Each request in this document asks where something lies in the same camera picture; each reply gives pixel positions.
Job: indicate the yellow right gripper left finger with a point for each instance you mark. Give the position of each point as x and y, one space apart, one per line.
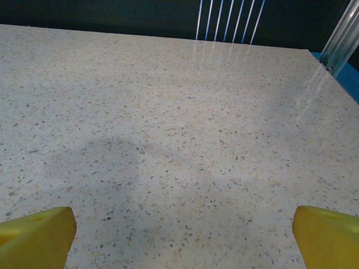
36 241

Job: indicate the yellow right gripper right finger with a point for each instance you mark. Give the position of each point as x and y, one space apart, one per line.
328 241

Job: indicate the blue table edge strip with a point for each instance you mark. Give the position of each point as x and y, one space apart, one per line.
349 81

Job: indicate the aluminium frame post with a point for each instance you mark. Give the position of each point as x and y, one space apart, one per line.
340 36

